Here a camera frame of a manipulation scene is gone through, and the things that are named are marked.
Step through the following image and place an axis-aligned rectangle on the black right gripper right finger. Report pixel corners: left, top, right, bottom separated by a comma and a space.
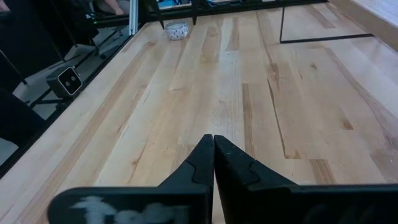
214, 134, 297, 224

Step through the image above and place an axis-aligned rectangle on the black table-level camera box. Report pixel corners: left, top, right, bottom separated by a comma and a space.
45, 65, 83, 100

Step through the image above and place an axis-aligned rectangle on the white ball lower left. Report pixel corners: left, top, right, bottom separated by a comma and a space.
164, 20, 190, 42

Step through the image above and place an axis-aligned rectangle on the silver aluminium post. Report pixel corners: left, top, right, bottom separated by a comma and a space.
128, 0, 139, 36

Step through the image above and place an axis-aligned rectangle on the wooden shelf black metal frame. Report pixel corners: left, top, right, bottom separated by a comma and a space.
279, 0, 398, 53

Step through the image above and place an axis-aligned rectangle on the person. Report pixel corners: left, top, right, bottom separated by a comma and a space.
93, 0, 131, 16

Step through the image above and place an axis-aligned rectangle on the black furniture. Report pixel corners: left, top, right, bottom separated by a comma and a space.
0, 0, 103, 94

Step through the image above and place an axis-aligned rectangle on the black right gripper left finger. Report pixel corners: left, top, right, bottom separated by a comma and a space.
157, 134, 216, 224

